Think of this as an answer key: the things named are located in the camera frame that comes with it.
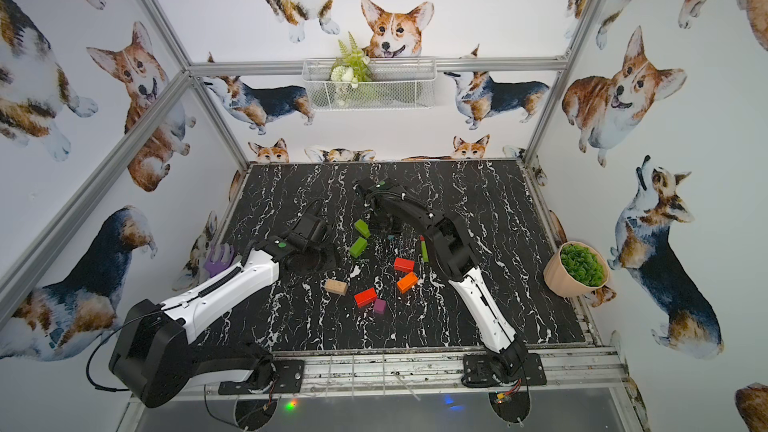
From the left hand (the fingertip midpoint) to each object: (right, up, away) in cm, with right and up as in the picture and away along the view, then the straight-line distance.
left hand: (341, 255), depth 85 cm
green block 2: (+3, 0, +10) cm, 11 cm away
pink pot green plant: (+64, -2, -5) cm, 64 cm away
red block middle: (+18, -5, +7) cm, 20 cm away
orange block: (+19, -9, +3) cm, 21 cm away
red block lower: (+7, -12, +1) cm, 14 cm away
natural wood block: (-1, -9, +1) cm, 9 cm away
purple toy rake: (-38, -4, +8) cm, 39 cm away
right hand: (+10, +5, +12) cm, 17 cm away
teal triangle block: (+14, +3, +15) cm, 21 cm away
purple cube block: (+11, -14, 0) cm, 18 cm away
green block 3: (+24, -2, +10) cm, 26 cm away
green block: (+4, +6, +14) cm, 16 cm away
